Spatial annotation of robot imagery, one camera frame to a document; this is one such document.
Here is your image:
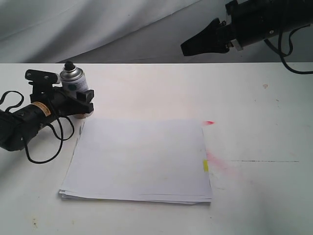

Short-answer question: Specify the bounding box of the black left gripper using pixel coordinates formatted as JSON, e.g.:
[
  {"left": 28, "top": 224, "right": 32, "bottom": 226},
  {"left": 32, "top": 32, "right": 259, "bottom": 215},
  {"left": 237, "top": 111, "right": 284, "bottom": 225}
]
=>
[{"left": 29, "top": 84, "right": 94, "bottom": 120}]

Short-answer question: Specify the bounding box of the yellow sticky tab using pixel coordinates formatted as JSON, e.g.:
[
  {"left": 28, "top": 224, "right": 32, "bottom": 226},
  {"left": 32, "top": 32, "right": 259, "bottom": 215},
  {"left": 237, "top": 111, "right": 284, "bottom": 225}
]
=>
[{"left": 203, "top": 160, "right": 209, "bottom": 172}]

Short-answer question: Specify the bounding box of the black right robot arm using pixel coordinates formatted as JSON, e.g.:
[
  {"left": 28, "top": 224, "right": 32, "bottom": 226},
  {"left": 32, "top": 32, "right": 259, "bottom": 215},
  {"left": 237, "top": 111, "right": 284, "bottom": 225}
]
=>
[{"left": 70, "top": 0, "right": 313, "bottom": 64}]

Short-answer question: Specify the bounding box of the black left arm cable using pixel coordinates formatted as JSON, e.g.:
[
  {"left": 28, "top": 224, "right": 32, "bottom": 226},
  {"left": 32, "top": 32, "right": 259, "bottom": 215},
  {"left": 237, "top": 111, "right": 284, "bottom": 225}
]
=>
[{"left": 0, "top": 90, "right": 75, "bottom": 163}]

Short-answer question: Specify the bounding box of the white dotted spray paint can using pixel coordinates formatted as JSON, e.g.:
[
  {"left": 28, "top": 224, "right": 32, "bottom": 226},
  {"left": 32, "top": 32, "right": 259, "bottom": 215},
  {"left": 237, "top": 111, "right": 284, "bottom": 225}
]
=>
[{"left": 60, "top": 61, "right": 91, "bottom": 119}]

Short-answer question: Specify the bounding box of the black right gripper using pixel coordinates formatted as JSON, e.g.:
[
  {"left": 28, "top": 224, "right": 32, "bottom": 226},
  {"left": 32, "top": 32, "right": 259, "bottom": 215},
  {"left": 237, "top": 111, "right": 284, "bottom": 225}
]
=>
[{"left": 180, "top": 0, "right": 281, "bottom": 56}]

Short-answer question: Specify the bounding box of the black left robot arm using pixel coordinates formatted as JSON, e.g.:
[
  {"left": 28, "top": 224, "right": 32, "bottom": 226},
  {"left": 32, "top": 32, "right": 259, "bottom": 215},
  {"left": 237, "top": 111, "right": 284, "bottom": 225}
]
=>
[{"left": 0, "top": 82, "right": 94, "bottom": 151}]

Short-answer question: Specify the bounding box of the white backdrop cloth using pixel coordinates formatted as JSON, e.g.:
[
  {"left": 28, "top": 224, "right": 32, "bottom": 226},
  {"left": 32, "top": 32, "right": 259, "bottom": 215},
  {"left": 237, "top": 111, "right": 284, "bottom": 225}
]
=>
[{"left": 0, "top": 0, "right": 313, "bottom": 64}]

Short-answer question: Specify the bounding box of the white paper stack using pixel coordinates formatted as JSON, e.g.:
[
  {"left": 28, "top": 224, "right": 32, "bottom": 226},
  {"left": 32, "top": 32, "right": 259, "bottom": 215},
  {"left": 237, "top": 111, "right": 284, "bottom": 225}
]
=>
[{"left": 59, "top": 118, "right": 212, "bottom": 204}]

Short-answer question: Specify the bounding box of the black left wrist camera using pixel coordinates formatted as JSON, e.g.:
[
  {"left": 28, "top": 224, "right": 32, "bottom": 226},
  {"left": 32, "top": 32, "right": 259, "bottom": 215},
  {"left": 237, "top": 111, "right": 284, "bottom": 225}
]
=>
[{"left": 25, "top": 70, "right": 61, "bottom": 85}]

